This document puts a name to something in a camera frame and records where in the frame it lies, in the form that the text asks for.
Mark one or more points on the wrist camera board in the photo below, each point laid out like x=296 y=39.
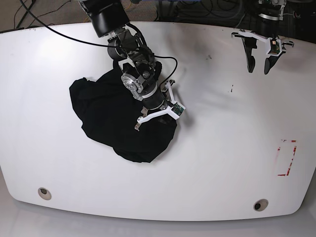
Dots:
x=274 y=47
x=178 y=109

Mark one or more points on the black t-shirt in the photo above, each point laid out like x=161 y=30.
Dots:
x=109 y=114

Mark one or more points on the left table grommet hole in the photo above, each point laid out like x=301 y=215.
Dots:
x=44 y=193

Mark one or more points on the table grommet hole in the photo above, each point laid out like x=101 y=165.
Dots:
x=44 y=193
x=260 y=205

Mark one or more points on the right table grommet hole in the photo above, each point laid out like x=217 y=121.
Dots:
x=260 y=205

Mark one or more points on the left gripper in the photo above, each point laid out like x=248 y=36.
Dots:
x=249 y=40

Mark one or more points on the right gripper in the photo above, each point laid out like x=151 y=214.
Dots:
x=157 y=104

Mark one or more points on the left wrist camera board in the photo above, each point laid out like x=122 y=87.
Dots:
x=274 y=47

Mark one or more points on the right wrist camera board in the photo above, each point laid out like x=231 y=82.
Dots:
x=178 y=109

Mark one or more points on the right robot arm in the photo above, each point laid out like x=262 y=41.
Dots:
x=127 y=45

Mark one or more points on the red tape rectangle marking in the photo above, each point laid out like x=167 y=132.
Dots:
x=285 y=157

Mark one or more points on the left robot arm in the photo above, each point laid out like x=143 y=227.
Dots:
x=269 y=13

